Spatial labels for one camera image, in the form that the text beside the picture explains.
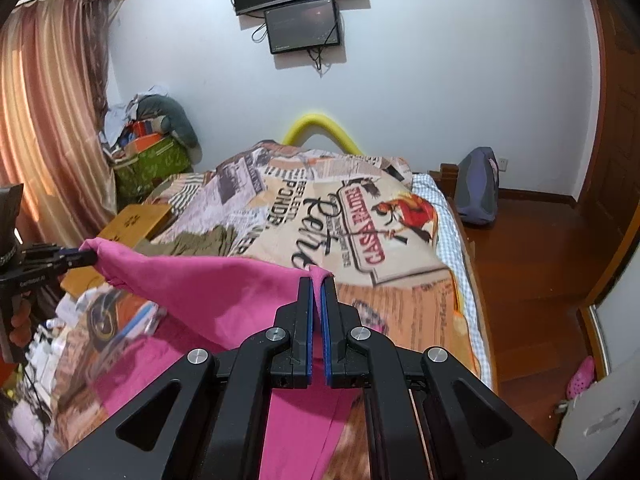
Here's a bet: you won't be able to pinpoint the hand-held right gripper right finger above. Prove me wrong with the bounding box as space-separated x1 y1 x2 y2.
320 276 593 480

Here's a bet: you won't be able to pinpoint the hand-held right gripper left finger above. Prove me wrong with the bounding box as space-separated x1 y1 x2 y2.
47 276 317 480

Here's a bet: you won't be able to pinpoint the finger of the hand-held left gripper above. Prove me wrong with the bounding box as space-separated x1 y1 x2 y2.
30 251 99 274
22 242 83 257

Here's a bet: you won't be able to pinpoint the pink pants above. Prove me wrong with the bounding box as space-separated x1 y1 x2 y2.
80 239 372 480

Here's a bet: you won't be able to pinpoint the olive green pants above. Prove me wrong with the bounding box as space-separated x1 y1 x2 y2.
135 225 242 259

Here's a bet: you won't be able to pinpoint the person's left hand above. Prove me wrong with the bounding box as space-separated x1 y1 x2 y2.
10 302 39 348

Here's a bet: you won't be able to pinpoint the cardboard box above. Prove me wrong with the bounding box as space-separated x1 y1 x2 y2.
61 204 174 297

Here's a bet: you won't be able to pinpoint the printed blanket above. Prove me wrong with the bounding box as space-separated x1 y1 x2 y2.
10 140 485 480

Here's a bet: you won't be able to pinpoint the orange box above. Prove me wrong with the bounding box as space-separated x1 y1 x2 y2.
131 131 169 152

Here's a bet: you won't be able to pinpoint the pink striped curtain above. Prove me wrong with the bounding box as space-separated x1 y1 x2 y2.
0 0 119 247

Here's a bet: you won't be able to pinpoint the pile of clothes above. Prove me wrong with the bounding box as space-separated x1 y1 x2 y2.
99 87 173 162

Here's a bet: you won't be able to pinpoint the blue checkered bed sheet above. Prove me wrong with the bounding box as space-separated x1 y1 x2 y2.
410 172 501 392

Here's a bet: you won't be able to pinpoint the grey plush pillow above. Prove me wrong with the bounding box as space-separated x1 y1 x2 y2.
137 94 200 149

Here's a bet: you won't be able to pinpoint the yellow foam tube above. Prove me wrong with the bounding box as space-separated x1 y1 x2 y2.
282 112 363 155

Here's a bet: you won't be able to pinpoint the grey purple backpack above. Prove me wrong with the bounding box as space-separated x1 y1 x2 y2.
455 146 501 226

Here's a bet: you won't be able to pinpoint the pink clog shoe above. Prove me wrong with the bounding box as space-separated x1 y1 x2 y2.
565 356 597 399

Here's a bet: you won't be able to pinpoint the white board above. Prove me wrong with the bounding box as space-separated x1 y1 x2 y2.
552 360 640 462

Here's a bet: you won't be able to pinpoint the small black monitor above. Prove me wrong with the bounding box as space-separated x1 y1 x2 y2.
263 0 344 55

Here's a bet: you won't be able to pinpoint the wooden door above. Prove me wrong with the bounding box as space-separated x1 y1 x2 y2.
581 0 640 307

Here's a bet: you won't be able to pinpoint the black monitor cable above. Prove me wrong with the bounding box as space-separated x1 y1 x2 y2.
306 44 335 79

